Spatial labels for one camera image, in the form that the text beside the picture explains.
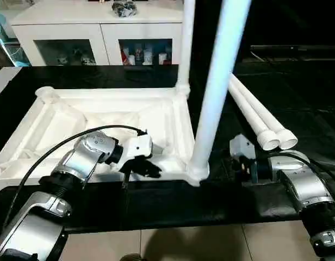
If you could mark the white plastic table leg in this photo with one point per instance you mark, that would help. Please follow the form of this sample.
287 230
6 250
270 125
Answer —
271 119
252 117
219 76
187 38

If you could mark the white plastic table top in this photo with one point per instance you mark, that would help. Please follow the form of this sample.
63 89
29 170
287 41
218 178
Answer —
91 109

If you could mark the black work mat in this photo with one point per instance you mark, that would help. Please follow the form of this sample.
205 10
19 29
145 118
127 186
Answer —
129 206

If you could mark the dark left robot foot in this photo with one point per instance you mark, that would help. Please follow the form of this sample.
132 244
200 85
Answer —
132 258

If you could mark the black metal bar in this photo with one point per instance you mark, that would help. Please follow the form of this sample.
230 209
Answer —
298 49

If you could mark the white glass-door cabinet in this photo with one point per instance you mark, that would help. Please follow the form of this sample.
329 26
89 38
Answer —
91 27

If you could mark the crumpled silver object on cabinet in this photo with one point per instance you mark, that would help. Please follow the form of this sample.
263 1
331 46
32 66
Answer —
124 7

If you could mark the dark grey curtain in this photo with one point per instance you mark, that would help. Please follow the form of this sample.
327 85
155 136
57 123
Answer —
1 54

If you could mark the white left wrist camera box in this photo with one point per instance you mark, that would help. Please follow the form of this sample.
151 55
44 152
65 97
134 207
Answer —
136 148

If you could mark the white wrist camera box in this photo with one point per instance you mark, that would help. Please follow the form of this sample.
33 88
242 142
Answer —
242 145
136 148

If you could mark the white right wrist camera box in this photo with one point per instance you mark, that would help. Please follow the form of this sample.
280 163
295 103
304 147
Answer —
242 145

